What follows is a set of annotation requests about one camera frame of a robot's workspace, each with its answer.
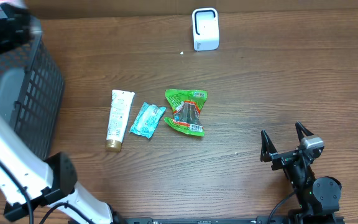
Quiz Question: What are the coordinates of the white barcode scanner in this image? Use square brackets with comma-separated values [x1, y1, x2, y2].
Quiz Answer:
[191, 7, 219, 51]

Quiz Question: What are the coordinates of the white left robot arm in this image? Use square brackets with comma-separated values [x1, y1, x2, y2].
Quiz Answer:
[0, 1, 126, 223]

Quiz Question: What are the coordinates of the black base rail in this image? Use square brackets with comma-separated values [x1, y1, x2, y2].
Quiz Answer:
[125, 216, 345, 224]

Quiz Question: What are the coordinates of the green snack bag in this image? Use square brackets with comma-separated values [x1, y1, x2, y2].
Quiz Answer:
[164, 89, 208, 136]

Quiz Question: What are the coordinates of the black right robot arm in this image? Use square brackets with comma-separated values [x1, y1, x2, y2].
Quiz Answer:
[260, 121, 344, 223]

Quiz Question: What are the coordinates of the dark grey plastic basket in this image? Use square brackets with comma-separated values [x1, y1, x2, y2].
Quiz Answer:
[0, 18, 65, 159]

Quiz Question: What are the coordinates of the teal wet wipes packet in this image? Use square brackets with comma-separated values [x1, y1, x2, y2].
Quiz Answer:
[130, 102, 166, 139]

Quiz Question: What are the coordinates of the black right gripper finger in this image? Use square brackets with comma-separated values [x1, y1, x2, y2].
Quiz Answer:
[295, 121, 313, 142]
[260, 129, 277, 157]

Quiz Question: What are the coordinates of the white tube with gold cap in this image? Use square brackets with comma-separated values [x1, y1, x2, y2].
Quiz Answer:
[105, 90, 135, 152]

